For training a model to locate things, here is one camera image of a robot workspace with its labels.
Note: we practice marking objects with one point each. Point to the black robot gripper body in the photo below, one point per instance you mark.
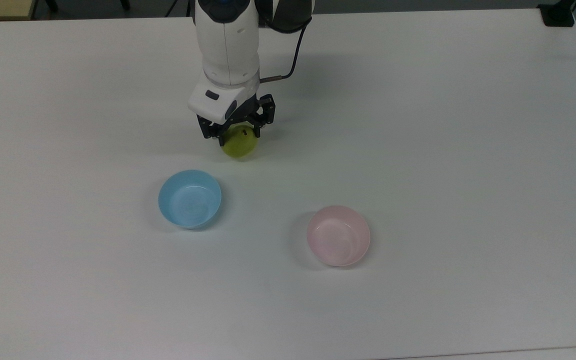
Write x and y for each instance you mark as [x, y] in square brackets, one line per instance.
[263, 110]

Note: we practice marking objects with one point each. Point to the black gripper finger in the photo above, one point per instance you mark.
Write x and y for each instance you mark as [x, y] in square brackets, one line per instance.
[219, 140]
[257, 131]

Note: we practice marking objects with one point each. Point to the green pear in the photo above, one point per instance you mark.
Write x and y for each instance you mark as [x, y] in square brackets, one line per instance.
[240, 145]

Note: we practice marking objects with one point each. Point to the light blue plastic bowl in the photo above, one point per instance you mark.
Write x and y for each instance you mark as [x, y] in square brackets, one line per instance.
[190, 200]

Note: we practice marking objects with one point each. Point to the pink plastic bowl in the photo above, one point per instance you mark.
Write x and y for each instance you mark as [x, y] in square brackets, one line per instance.
[338, 236]

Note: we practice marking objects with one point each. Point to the black chair leg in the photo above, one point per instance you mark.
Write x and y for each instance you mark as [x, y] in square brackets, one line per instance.
[52, 5]

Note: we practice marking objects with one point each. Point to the black table clamp mount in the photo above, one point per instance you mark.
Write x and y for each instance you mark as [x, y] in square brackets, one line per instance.
[558, 14]

